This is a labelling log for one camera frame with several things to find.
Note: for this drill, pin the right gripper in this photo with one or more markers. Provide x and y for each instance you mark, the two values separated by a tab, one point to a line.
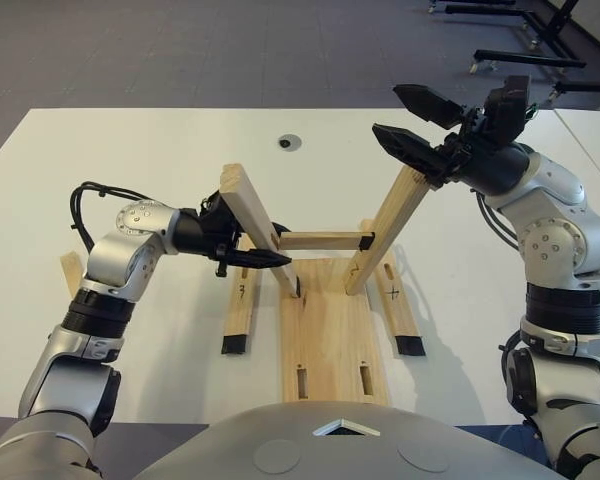
490	165

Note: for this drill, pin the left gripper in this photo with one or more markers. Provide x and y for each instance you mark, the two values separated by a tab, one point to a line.
200	235

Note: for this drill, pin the wooden leg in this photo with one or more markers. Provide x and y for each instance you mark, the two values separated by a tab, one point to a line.
250	210
385	235
240	310
402	310

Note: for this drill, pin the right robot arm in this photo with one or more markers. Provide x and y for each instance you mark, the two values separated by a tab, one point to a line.
555	240

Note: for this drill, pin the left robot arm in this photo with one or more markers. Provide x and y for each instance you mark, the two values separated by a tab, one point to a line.
115	250

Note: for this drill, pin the wooden cross bar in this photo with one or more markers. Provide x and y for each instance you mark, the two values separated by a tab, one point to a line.
320	241

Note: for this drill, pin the wooden seat board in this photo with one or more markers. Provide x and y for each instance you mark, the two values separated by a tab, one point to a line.
330	330

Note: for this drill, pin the black metal rack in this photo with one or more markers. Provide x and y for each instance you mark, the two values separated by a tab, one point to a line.
530	59
545	12

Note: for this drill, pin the robot body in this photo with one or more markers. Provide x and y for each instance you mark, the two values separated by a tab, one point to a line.
340	445

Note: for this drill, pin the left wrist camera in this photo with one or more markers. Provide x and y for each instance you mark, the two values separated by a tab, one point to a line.
213	204

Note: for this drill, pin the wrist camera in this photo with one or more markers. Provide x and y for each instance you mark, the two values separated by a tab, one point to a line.
213	204
507	110

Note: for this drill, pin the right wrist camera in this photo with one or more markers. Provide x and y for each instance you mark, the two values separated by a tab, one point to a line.
507	110

